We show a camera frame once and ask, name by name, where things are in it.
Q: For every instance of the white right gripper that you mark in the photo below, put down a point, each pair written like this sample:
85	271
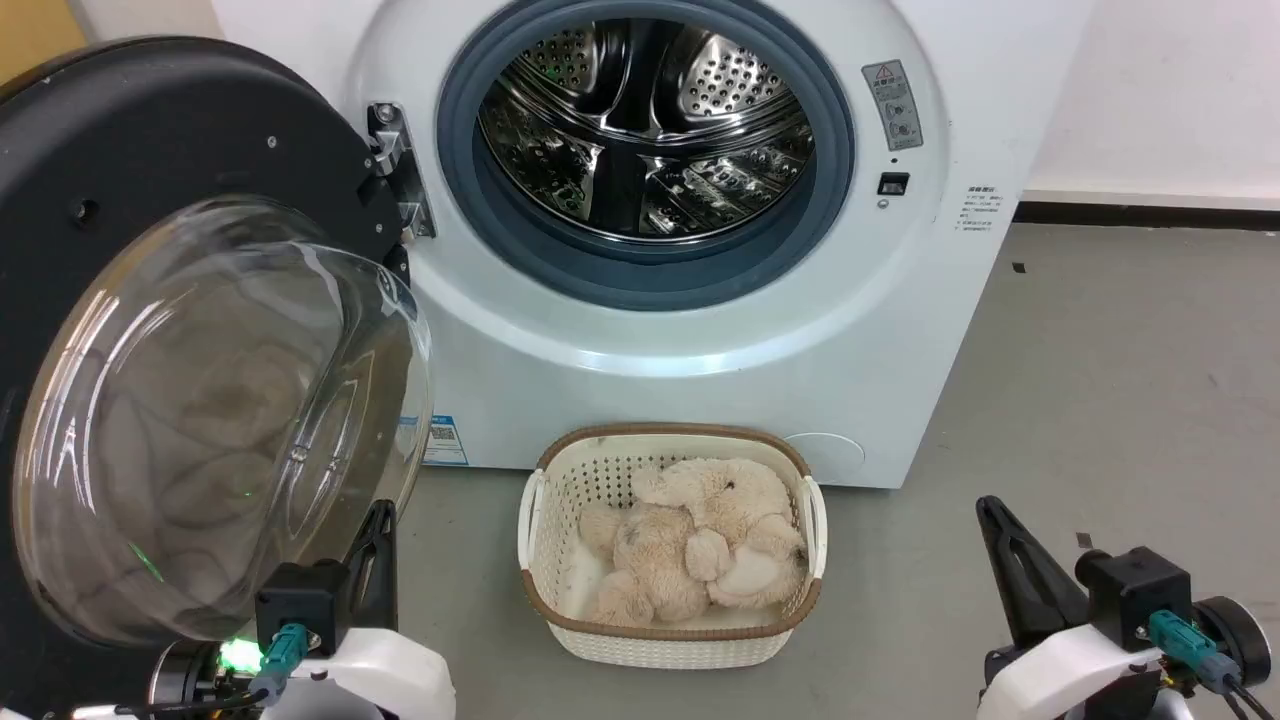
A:
1070	670

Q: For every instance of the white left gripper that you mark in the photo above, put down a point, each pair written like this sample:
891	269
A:
400	675

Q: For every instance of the black round washer door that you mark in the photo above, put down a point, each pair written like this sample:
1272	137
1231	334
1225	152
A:
150	150

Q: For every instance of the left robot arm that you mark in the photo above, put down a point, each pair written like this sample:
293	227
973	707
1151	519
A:
190	680

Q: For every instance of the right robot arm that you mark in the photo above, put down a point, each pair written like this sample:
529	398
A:
1235	640

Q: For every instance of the white front-load washing machine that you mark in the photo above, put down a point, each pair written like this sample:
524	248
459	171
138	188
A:
700	340

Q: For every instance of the black door latch socket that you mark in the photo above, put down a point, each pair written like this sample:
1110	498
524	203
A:
893	184

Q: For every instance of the metal door hinge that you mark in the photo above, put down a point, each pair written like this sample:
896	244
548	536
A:
398	160

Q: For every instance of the blue energy label sticker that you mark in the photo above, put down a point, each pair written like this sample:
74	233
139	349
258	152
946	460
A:
441	440

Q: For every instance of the white plastic laundry basket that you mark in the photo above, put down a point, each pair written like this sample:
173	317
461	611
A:
560	560

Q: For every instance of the beige plush toy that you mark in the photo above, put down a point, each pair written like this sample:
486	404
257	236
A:
700	540

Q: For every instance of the grey warning sticker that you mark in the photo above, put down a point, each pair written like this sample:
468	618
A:
893	104

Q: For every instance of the stainless steel drum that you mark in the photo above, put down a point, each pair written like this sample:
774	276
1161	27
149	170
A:
640	130

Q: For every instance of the yellow wooden panel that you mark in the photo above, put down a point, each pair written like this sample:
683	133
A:
35	35

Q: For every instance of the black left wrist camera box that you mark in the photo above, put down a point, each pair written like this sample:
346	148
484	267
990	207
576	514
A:
300	605

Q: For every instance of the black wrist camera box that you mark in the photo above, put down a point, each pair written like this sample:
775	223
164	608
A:
1135	595
300	605

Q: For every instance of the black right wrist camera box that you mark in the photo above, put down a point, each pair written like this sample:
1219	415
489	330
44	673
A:
1135	595

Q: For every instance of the black wall baseboard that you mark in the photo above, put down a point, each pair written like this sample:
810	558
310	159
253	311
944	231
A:
1150	215

